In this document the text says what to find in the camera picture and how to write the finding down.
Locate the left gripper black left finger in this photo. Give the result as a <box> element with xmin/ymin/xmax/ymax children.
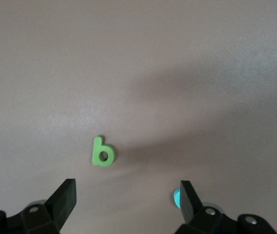
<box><xmin>0</xmin><ymin>178</ymin><xmax>77</xmax><ymax>234</ymax></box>

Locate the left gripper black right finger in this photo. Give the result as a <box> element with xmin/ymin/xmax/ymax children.
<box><xmin>176</xmin><ymin>180</ymin><xmax>277</xmax><ymax>234</ymax></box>

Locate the green lowercase letter b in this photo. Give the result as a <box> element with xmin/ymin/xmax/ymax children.
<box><xmin>91</xmin><ymin>135</ymin><xmax>117</xmax><ymax>168</ymax></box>

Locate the cyan lowercase letter c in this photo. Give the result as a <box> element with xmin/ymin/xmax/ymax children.
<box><xmin>172</xmin><ymin>186</ymin><xmax>183</xmax><ymax>209</ymax></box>

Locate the brown table cover sheet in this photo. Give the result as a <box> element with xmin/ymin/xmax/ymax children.
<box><xmin>0</xmin><ymin>0</ymin><xmax>277</xmax><ymax>234</ymax></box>

